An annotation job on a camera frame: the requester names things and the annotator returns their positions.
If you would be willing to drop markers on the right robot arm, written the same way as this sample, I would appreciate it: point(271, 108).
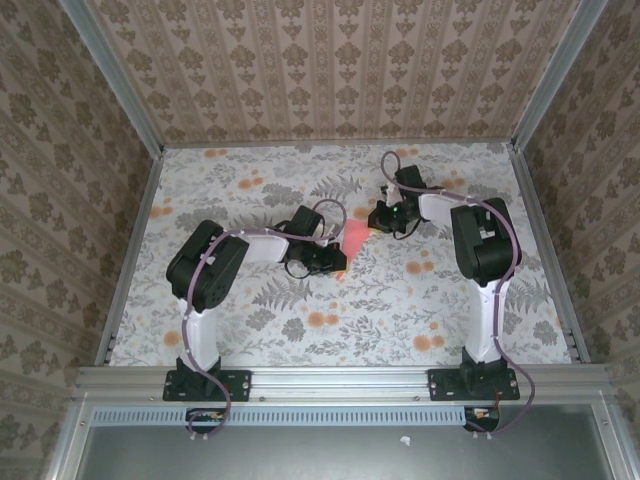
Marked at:
point(487, 250)

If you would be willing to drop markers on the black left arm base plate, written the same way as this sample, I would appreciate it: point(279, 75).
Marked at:
point(240, 385)

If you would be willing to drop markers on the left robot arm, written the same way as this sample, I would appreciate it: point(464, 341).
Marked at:
point(210, 270)

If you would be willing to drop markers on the pink paper sheet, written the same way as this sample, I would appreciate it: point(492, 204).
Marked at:
point(356, 240)

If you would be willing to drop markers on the black connector board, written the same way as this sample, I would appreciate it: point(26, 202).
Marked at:
point(482, 419)
point(205, 420)

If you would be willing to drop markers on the small white scrap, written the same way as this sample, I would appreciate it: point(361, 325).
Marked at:
point(405, 440)

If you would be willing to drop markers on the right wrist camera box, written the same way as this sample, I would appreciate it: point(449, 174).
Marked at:
point(385, 190)

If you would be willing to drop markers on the aluminium crossbar rail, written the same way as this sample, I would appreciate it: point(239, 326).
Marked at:
point(340, 382)

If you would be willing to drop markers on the aluminium frame post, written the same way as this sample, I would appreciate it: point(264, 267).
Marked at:
point(115, 85)
point(555, 75)

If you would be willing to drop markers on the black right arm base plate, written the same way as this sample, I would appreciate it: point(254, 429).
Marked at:
point(440, 385)

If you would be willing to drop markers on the aluminium side rail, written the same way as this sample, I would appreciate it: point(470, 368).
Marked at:
point(127, 260)
point(550, 250)

